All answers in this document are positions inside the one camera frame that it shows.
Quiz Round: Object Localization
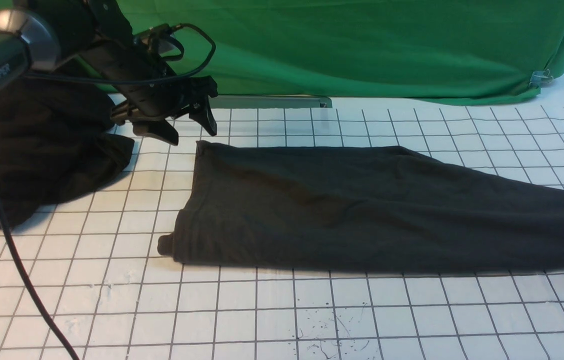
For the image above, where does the metal binder clip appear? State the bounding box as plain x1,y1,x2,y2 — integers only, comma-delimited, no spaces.
528,69,554,89

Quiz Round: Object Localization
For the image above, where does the green backdrop cloth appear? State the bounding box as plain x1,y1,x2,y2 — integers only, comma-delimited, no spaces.
116,0,564,106

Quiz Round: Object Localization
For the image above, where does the gray metal bar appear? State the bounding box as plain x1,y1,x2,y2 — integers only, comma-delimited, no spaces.
209,95,333,109

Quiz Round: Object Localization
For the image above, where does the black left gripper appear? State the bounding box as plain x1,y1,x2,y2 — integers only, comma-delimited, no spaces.
80,40,218,146

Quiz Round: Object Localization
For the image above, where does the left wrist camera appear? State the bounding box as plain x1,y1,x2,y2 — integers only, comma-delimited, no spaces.
133,23,185,62

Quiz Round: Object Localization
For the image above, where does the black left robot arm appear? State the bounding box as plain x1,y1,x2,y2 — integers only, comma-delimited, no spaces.
0,0,218,146

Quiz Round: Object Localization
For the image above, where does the black crumpled cloth pile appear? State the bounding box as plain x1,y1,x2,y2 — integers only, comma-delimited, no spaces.
0,78,135,227

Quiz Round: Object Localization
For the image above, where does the gray long sleeve shirt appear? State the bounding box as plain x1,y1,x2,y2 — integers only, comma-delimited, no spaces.
157,140,564,274

